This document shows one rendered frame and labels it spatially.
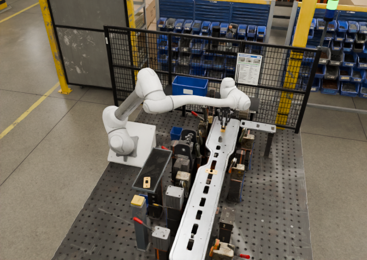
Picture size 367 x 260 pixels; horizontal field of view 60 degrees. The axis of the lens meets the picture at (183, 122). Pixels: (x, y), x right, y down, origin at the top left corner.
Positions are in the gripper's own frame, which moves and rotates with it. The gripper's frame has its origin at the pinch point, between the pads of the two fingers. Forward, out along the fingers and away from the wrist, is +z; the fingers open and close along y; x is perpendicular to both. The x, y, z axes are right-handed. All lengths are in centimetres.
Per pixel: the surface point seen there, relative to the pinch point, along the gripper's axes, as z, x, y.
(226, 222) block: 4, -87, 17
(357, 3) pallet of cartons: -29, 274, 130
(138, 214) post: -1, -99, -32
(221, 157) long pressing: 6.5, -30.8, 4.2
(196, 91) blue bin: -5.3, 35.4, -30.6
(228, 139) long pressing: 6.4, -9.0, 5.9
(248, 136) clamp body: 2.1, -6.9, 20.4
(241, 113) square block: 2.7, 23.4, 11.6
